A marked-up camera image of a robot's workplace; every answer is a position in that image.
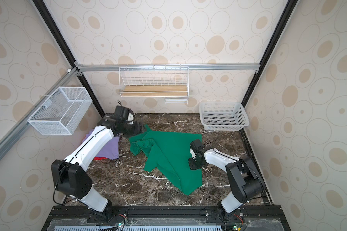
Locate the green t-shirt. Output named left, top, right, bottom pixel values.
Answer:
left=129, top=125, right=202, bottom=195

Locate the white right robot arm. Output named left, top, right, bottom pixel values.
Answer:
left=189, top=140, right=266, bottom=217

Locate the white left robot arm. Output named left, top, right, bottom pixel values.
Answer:
left=51, top=105, right=146, bottom=213

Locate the folded purple t-shirt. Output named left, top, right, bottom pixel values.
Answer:
left=95, top=134, right=120, bottom=160

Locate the wooden shelf board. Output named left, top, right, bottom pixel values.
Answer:
left=120, top=86, right=189, bottom=97

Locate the white plastic laundry basket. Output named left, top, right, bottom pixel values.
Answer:
left=199, top=102, right=250, bottom=131

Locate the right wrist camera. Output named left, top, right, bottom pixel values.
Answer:
left=190, top=148, right=196, bottom=159

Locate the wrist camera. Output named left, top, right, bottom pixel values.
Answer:
left=126, top=112, right=135, bottom=125
left=190, top=148, right=196, bottom=159

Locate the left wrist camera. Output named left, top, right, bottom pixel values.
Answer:
left=126, top=112, right=135, bottom=125

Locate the white wire mesh basket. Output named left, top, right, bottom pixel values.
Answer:
left=27, top=87, right=93, bottom=136

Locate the white wire wall shelf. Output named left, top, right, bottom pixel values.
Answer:
left=119, top=69, right=190, bottom=103

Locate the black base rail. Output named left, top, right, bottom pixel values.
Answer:
left=42, top=206, right=290, bottom=231

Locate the horizontal aluminium back rail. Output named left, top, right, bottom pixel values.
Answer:
left=76, top=63, right=260, bottom=72

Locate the aluminium left wall rail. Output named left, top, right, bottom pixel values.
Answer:
left=0, top=67, right=78, bottom=161

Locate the black left corner post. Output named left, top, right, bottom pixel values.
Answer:
left=31, top=0, right=105, bottom=117

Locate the black corner post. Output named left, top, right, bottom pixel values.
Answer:
left=241, top=0, right=299, bottom=108
left=31, top=0, right=105, bottom=117

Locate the black right corner post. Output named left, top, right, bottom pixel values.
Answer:
left=241, top=0, right=299, bottom=108

